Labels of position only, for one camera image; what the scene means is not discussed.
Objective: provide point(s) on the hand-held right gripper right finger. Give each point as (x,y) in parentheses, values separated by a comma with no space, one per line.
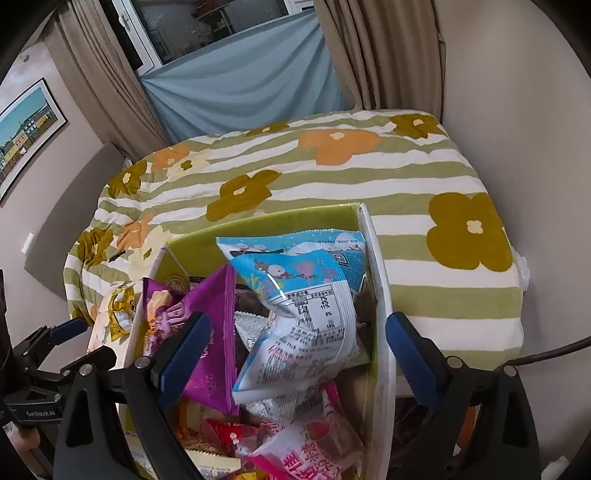
(415,360)

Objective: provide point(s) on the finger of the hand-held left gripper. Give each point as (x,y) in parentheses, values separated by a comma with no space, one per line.
(92,359)
(69,328)

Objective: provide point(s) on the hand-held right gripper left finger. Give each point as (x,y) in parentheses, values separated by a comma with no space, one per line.
(184,357)

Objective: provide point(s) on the purple snack packet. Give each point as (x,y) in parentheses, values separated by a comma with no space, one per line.
(207,304)

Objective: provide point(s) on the red pink snack packet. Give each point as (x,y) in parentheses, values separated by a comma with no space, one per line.
(228,431)

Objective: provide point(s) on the pink clear strawberry snack packet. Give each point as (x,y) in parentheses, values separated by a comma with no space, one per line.
(314,434)

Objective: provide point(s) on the light blue snack packet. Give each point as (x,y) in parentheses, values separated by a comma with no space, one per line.
(300,286)

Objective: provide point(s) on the green and white cardboard box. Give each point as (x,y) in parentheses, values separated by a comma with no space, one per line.
(277,221)

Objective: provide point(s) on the gold snack packet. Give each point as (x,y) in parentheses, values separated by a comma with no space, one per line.
(121,309)

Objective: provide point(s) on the dark pen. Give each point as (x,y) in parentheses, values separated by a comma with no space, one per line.
(115,254)

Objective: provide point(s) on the grey upholstered headboard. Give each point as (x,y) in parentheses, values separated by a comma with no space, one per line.
(69,207)

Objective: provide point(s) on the green striped floral blanket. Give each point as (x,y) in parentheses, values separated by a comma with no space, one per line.
(351,184)

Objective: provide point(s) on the framed landscape picture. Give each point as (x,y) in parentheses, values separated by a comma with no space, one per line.
(25,134)

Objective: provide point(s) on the beige curtain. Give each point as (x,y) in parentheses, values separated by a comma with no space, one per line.
(378,50)
(106,83)

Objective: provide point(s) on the blue hanging cloth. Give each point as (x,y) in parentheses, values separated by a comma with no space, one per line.
(244,87)

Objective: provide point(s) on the window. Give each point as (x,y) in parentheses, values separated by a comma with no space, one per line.
(194,27)

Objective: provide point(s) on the white wall switch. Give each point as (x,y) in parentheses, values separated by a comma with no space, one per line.
(27,243)

